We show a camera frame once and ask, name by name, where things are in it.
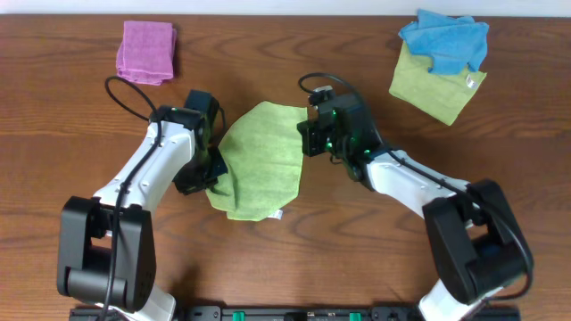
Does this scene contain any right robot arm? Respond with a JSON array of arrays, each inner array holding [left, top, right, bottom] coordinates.
[[297, 87, 534, 320]]

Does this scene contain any folded pink cloth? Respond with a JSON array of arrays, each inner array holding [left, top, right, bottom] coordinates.
[[116, 21, 177, 86]]

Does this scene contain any olive green cloth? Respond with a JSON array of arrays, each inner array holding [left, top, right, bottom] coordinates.
[[389, 42, 487, 126]]

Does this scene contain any crumpled blue cloth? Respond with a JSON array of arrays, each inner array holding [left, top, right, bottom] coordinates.
[[399, 10, 490, 76]]

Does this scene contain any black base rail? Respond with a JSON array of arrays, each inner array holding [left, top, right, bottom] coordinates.
[[68, 306, 522, 321]]

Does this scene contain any light green cloth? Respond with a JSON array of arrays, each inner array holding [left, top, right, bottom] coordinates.
[[206, 102, 308, 221]]

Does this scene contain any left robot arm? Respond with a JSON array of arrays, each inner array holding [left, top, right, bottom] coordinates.
[[57, 90, 228, 320]]

